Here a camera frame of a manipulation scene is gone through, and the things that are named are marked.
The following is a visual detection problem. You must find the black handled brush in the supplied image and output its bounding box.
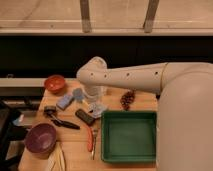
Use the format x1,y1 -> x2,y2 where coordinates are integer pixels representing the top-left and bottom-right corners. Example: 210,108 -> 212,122
43,105 -> 81,131

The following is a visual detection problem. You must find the red orange bowl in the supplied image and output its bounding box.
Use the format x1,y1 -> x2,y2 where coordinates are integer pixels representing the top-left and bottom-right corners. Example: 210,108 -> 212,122
44,75 -> 65,93

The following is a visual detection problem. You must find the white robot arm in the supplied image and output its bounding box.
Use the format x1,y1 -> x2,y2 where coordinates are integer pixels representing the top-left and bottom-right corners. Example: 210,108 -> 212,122
76,57 -> 213,171

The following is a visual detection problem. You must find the brown grape bunch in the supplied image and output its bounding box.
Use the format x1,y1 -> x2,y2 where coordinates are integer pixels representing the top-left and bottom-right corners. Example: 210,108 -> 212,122
120,90 -> 135,111

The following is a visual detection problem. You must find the black rectangular block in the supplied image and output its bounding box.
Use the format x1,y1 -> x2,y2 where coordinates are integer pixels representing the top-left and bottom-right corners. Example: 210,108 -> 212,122
75,109 -> 95,126

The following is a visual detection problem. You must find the purple bowl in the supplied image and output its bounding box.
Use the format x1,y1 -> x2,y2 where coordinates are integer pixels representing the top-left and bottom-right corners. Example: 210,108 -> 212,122
25,123 -> 57,154

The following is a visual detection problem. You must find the blue sponge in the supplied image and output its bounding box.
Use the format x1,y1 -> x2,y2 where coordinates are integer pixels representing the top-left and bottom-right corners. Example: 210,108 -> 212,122
56,94 -> 74,110

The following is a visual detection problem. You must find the green plastic tray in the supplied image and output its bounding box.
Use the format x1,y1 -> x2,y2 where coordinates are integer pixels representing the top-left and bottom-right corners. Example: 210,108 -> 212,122
101,111 -> 157,163

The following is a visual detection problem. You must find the blue round lid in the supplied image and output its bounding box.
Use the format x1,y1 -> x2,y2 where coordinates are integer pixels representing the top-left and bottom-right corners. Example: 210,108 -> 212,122
73,88 -> 85,102

